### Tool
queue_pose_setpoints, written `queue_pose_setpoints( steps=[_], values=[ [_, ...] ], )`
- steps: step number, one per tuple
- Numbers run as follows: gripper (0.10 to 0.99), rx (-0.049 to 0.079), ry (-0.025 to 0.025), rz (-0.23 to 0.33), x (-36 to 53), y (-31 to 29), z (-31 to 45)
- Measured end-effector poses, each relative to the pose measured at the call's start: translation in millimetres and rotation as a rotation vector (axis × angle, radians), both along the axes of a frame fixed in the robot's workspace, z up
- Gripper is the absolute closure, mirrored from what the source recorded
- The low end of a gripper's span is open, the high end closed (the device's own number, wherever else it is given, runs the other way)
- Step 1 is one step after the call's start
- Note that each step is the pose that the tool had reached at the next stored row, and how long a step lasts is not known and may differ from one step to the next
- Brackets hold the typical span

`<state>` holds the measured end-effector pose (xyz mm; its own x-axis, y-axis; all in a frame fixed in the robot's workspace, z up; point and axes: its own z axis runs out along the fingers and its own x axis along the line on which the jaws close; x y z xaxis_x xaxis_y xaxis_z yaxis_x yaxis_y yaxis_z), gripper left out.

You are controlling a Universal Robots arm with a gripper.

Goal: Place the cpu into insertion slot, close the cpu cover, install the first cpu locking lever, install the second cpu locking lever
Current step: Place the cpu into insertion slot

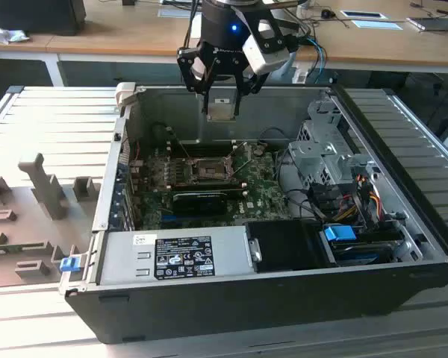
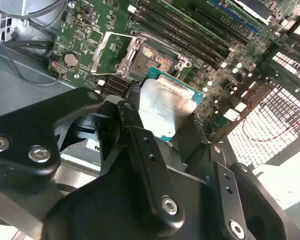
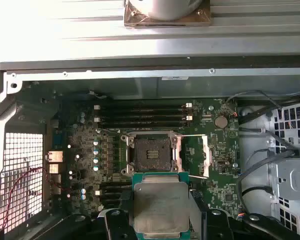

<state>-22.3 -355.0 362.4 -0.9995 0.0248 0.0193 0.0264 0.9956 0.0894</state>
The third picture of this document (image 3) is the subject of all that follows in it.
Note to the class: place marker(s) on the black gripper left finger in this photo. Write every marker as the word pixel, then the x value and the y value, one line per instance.
pixel 115 225

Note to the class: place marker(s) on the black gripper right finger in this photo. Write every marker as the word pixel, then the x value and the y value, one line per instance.
pixel 220 225

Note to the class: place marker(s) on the silver CPU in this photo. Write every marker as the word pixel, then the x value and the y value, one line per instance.
pixel 160 207

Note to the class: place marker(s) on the metal locking lever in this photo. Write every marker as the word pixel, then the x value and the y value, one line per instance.
pixel 198 177
pixel 110 130

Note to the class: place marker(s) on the metal socket cover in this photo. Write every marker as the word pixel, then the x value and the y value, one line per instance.
pixel 207 155

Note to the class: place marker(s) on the black RAM slot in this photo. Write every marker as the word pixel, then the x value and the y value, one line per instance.
pixel 140 110
pixel 115 185
pixel 140 104
pixel 140 117
pixel 140 123
pixel 112 193

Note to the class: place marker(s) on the CPU socket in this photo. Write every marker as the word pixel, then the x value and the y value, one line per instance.
pixel 152 150

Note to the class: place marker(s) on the green motherboard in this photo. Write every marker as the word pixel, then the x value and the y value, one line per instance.
pixel 215 160

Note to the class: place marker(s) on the metal disk bay cage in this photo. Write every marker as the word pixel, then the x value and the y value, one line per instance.
pixel 290 175

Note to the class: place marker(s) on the silver ethernet port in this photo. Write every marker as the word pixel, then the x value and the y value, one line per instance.
pixel 54 156

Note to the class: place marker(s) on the silver coin battery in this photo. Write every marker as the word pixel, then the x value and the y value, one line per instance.
pixel 220 121

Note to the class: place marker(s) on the black PC case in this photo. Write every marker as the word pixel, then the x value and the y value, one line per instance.
pixel 150 72

